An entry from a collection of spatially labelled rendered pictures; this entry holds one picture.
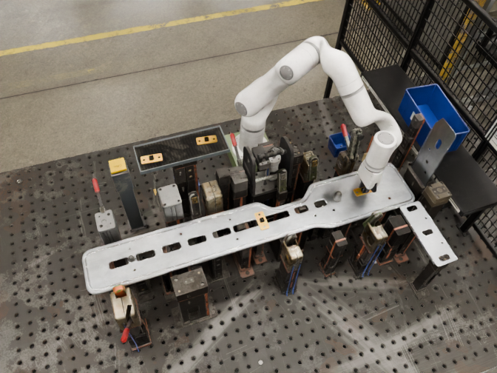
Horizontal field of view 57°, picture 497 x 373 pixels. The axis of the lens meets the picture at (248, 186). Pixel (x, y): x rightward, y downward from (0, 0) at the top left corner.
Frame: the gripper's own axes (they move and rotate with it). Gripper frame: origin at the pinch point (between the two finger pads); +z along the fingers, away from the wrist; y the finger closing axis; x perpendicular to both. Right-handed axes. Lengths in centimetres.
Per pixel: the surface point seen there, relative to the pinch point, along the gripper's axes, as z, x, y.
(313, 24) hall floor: 104, 100, -234
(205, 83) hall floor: 104, -18, -189
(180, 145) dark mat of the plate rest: -13, -70, -35
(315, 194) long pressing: 2.8, -20.4, -4.8
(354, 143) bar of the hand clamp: -11.1, 0.1, -15.0
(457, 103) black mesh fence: -12, 55, -21
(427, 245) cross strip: 2.8, 12.1, 31.8
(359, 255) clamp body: 20.2, -8.0, 20.8
